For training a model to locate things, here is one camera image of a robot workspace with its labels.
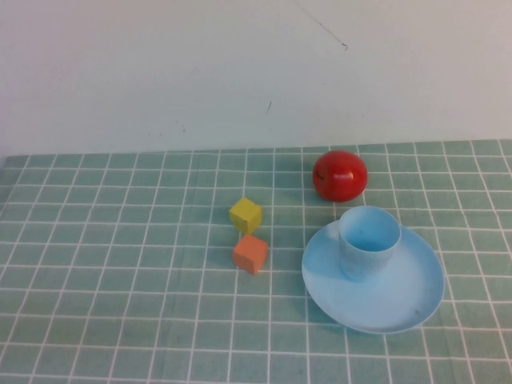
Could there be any light blue cup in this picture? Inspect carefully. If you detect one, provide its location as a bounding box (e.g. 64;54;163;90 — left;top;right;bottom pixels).
338;205;402;282

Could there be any light blue plate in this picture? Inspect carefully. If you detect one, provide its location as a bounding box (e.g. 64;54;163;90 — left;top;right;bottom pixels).
301;221;446;334

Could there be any yellow cube block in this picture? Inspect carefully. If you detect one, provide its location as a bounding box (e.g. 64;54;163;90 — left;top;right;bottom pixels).
229;197;263;235

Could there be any green checked tablecloth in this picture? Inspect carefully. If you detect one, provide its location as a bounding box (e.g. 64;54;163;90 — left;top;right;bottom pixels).
0;138;512;384

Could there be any red apple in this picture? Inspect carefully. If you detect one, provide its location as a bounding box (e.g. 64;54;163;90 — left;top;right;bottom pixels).
312;150;369;203

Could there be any orange cube block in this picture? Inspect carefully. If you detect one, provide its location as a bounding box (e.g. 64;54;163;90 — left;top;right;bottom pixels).
233;234;269;276

